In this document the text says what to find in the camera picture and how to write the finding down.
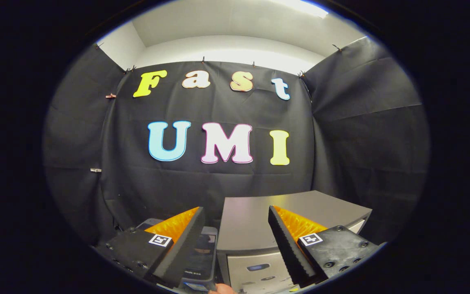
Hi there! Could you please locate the black backdrop cloth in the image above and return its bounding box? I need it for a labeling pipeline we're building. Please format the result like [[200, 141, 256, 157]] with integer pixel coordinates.
[[43, 36, 429, 246]]

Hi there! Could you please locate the grey washing machine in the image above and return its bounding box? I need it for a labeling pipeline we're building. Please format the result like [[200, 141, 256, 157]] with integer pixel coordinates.
[[135, 218, 220, 293]]

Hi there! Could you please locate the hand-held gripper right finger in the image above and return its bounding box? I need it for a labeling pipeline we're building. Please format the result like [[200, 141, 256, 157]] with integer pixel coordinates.
[[268, 205, 381, 290]]

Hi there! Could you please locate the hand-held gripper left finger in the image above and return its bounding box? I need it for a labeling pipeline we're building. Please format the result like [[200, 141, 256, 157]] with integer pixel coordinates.
[[94, 206, 206, 289]]

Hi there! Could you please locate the grey cabinet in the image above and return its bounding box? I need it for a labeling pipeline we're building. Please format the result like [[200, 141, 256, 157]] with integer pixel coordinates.
[[217, 190, 373, 293]]

